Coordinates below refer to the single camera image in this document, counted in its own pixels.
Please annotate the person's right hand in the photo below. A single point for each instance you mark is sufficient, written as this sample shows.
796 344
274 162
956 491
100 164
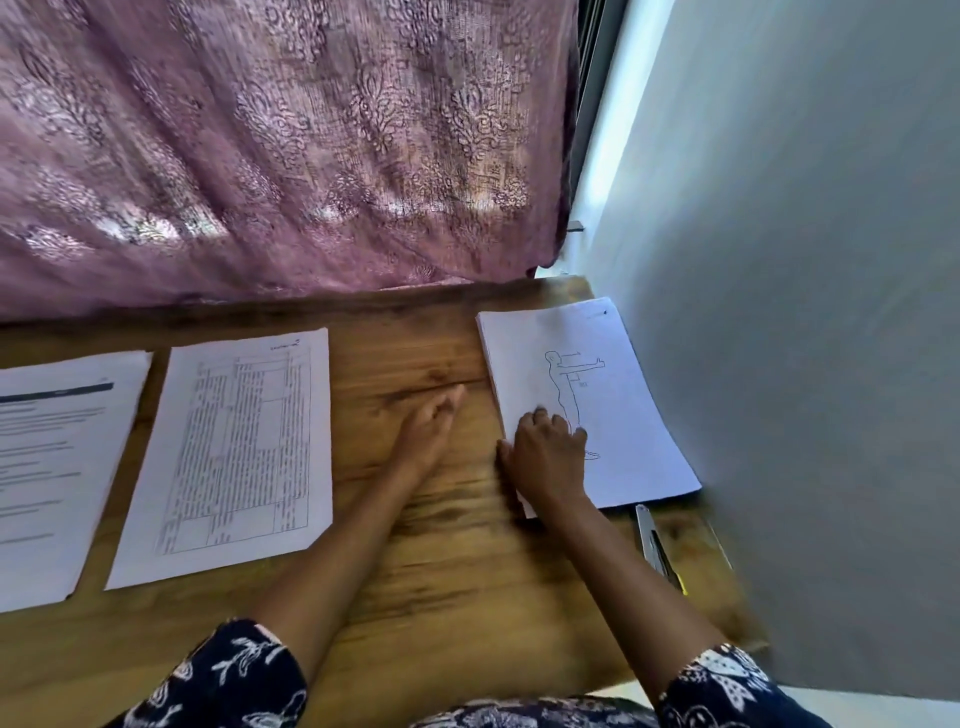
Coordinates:
548 465

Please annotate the person's left hand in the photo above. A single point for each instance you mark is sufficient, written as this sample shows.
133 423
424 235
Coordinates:
425 432

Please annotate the table-print paper pile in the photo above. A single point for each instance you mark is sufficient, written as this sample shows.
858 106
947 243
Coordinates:
225 465

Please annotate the dark-header text paper pile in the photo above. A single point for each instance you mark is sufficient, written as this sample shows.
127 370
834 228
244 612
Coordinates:
53 480

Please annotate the person's left forearm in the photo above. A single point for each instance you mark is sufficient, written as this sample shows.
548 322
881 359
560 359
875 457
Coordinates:
338 563

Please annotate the person's right forearm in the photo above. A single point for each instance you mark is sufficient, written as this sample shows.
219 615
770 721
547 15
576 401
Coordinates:
638 593

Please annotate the silver yellow black stapler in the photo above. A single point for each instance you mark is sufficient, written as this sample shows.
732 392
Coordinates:
654 543

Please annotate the pink patterned curtain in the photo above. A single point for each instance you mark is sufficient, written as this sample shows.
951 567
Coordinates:
285 150

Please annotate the dark window frame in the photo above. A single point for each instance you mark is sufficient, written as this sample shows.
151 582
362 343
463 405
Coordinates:
593 90

